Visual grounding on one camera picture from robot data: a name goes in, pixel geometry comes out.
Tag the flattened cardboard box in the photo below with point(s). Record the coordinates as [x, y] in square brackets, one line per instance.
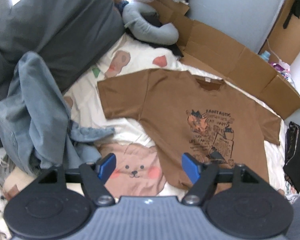
[215, 47]

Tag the white bottle with blue cap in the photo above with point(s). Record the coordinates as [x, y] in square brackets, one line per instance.
[266, 55]

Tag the purple plastic pack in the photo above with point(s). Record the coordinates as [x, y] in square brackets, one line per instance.
[280, 66]

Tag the black folded cloth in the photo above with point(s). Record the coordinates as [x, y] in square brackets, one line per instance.
[297, 155]

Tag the grey neck pillow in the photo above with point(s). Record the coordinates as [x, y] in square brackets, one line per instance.
[150, 32]

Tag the colourful plastic packets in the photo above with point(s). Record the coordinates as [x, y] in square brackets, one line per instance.
[272, 50]

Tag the tall cardboard box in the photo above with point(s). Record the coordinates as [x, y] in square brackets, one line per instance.
[287, 40]

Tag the blue-grey denim garment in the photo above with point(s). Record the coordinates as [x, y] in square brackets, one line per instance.
[32, 105]

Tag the cream bear printed blanket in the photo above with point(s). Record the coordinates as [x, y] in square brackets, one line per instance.
[125, 132]

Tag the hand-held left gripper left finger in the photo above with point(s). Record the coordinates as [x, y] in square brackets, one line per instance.
[107, 166]

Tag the grey upright mattress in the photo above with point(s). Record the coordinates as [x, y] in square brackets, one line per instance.
[235, 10]

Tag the small black cloth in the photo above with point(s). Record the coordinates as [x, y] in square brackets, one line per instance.
[175, 51]

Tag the brown printed t-shirt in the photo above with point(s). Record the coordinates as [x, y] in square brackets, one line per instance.
[165, 110]

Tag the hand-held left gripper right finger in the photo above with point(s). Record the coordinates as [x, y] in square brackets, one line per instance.
[190, 167]

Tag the dark grey pillow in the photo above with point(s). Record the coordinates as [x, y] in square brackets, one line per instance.
[60, 22]

